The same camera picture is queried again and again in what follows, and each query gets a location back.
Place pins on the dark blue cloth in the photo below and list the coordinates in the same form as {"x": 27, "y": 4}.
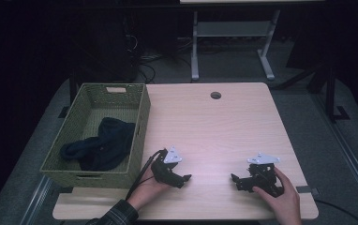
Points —
{"x": 100, "y": 146}

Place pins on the person's left hand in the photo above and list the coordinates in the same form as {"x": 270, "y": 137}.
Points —
{"x": 147, "y": 189}

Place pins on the grey table clamp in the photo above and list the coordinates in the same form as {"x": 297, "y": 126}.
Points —
{"x": 306, "y": 189}

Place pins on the green woven basket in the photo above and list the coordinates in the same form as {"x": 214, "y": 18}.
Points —
{"x": 99, "y": 134}

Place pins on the person's right hand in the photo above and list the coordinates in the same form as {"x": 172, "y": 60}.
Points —
{"x": 281, "y": 200}

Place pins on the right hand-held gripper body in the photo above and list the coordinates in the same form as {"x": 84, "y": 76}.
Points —
{"x": 263, "y": 175}

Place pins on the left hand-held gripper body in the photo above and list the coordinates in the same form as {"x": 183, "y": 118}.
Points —
{"x": 164, "y": 167}

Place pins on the white metal stand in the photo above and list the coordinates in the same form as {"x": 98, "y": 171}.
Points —
{"x": 233, "y": 43}

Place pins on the black metal stand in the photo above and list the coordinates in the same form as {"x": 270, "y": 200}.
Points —
{"x": 331, "y": 93}

